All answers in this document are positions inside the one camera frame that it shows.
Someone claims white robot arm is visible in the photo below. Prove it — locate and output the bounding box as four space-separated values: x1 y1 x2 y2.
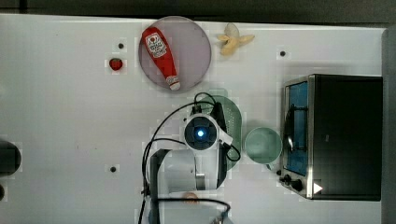
149 103 233 224

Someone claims green plastic strainer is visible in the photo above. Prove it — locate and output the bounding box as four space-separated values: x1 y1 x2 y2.
195 89 243 170

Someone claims red toy strawberry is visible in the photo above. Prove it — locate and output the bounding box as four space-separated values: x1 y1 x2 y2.
108 58 123 71

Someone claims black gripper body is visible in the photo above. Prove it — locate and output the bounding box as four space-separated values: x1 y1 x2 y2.
191 103 227 131

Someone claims purple round plate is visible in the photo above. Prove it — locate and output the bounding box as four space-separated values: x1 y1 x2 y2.
138 16 211 91

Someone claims green plastic cup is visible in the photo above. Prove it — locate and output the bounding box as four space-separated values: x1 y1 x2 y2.
244 127 282 170

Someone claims peeled toy banana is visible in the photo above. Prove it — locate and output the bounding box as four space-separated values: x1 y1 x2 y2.
217 22 255 56

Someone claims black round pot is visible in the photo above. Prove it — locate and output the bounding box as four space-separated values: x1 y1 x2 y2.
0 141 21 177

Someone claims red ketchup bottle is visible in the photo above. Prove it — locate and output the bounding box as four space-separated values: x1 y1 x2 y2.
142 26 180 91

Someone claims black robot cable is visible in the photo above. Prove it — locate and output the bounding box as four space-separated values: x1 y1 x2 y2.
136 91 242 224

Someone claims orange toy slice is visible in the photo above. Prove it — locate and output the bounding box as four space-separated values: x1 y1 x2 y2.
182 192 198 203

